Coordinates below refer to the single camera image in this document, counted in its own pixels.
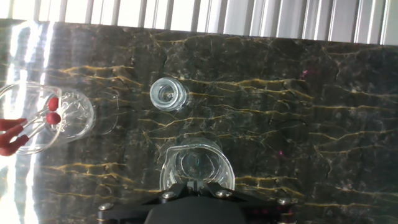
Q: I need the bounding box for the empty glass beaker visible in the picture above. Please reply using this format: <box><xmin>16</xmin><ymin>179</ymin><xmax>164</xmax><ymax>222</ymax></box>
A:
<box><xmin>159</xmin><ymin>138</ymin><xmax>236</xmax><ymax>191</ymax></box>

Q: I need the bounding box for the glass beaker holding droppers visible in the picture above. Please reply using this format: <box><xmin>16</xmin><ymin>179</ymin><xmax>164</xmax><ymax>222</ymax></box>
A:
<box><xmin>0</xmin><ymin>80</ymin><xmax>96</xmax><ymax>156</ymax></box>

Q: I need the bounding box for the small clear glass bottle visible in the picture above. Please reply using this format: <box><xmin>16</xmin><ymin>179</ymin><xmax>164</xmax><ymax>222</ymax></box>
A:
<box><xmin>149</xmin><ymin>77</ymin><xmax>189</xmax><ymax>113</ymax></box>

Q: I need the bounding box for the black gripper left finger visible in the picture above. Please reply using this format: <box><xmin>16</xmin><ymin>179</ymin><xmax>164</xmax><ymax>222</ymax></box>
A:
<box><xmin>96</xmin><ymin>182</ymin><xmax>195</xmax><ymax>224</ymax></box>

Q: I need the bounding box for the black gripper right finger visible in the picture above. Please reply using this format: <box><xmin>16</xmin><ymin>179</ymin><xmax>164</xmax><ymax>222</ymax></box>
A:
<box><xmin>198</xmin><ymin>182</ymin><xmax>297</xmax><ymax>224</ymax></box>

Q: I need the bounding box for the dark marble pattern mat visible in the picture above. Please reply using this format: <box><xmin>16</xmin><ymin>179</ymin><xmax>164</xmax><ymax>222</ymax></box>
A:
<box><xmin>0</xmin><ymin>18</ymin><xmax>398</xmax><ymax>224</ymax></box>

